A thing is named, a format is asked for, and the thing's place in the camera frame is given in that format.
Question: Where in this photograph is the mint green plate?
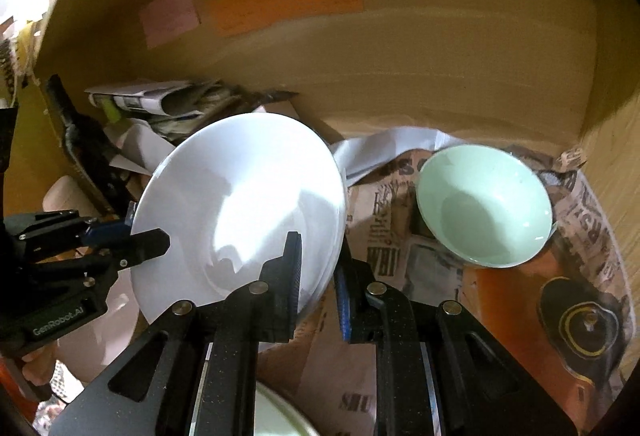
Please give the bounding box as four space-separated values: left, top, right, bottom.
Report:
254 382 319 436

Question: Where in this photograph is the pink plate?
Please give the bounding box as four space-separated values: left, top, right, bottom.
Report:
56 273 140 384

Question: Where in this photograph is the stack of newspapers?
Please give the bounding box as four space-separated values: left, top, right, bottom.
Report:
86 80 296 143

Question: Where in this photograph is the newspaper print table mat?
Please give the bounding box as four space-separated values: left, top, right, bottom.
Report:
258 150 636 435

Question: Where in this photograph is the white mug wooden handle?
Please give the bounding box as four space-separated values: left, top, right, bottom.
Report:
42 176 100 217

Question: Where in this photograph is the left hand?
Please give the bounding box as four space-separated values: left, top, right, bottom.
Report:
22 342 58 386

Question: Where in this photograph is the mint green bowl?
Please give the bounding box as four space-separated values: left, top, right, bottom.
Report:
416 144 554 269

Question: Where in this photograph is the pink sticky note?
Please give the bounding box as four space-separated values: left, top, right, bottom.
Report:
139 0 201 49

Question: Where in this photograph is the white bowl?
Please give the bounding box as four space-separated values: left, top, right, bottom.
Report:
131 113 346 322

